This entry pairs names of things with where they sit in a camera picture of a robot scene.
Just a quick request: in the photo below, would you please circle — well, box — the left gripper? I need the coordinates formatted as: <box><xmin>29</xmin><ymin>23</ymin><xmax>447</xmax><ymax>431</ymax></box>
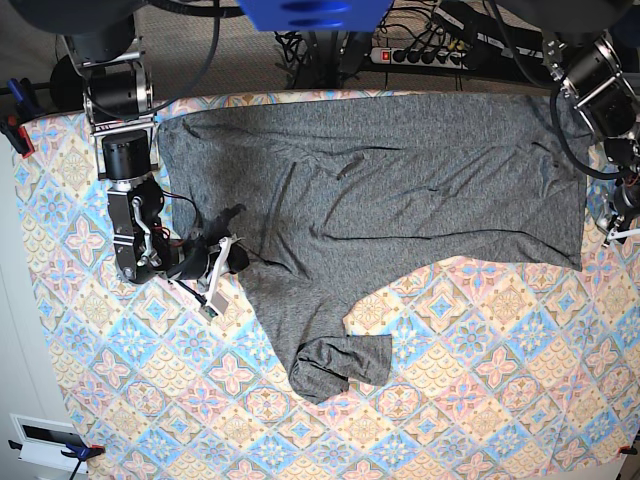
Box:
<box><xmin>600</xmin><ymin>196</ymin><xmax>639</xmax><ymax>248</ymax></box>

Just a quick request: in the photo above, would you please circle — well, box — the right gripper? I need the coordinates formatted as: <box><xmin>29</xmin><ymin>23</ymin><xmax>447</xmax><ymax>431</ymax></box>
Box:
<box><xmin>170</xmin><ymin>227</ymin><xmax>249</xmax><ymax>321</ymax></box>

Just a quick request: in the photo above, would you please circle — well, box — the grey t-shirt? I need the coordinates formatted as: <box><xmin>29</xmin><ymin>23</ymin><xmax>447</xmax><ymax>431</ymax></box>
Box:
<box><xmin>157</xmin><ymin>93</ymin><xmax>586</xmax><ymax>404</ymax></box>

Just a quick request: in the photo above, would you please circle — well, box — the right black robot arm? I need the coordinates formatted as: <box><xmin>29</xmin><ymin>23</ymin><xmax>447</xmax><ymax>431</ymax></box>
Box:
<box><xmin>63</xmin><ymin>16</ymin><xmax>248</xmax><ymax>317</ymax></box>

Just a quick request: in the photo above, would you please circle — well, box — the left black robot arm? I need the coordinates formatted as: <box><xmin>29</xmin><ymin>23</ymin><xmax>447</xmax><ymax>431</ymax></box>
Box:
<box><xmin>542</xmin><ymin>34</ymin><xmax>639</xmax><ymax>246</ymax></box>

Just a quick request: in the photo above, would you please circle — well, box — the patterned colourful tablecloth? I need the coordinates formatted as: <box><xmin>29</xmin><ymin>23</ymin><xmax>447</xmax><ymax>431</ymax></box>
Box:
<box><xmin>12</xmin><ymin>114</ymin><xmax>639</xmax><ymax>479</ymax></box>

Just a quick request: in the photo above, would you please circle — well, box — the black round stool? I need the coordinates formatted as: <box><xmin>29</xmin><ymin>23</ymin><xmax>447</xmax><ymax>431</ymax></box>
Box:
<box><xmin>49</xmin><ymin>55</ymin><xmax>84</xmax><ymax>112</ymax></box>

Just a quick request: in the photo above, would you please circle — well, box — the orange blue corner clamp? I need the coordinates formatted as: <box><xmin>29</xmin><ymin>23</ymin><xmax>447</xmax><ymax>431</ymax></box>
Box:
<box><xmin>8</xmin><ymin>438</ymin><xmax>106</xmax><ymax>480</ymax></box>

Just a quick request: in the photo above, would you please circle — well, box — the red blue table clamp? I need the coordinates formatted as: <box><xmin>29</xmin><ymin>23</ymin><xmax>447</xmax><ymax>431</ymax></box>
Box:
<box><xmin>1</xmin><ymin>78</ymin><xmax>42</xmax><ymax>158</ymax></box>

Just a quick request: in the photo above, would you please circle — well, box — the black power strip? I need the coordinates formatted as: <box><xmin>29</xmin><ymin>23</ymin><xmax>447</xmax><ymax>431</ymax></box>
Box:
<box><xmin>369</xmin><ymin>47</ymin><xmax>468</xmax><ymax>70</ymax></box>

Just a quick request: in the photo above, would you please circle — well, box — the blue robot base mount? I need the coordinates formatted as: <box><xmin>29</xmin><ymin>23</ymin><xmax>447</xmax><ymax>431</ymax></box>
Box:
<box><xmin>237</xmin><ymin>0</ymin><xmax>392</xmax><ymax>33</ymax></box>

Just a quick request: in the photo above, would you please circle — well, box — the white wall outlet box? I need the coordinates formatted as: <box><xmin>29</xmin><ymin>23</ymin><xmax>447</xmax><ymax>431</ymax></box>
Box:
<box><xmin>9</xmin><ymin>413</ymin><xmax>83</xmax><ymax>477</ymax></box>

